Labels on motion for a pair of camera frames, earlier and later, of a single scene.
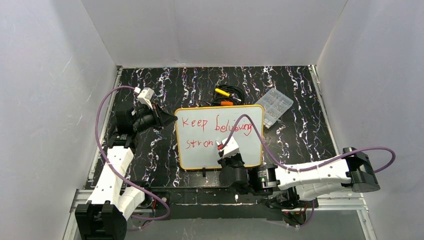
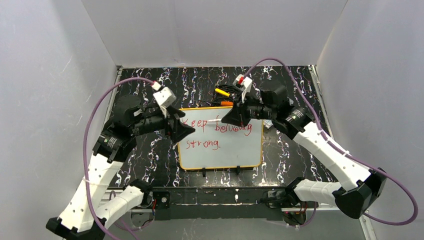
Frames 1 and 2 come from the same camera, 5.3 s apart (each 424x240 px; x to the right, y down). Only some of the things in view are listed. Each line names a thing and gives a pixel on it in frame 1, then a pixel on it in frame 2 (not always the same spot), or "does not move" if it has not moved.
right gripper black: [230, 160] to [245, 110]
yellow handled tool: [222, 92] does not move
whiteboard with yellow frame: [199, 127] does not move
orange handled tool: [226, 103] does not move
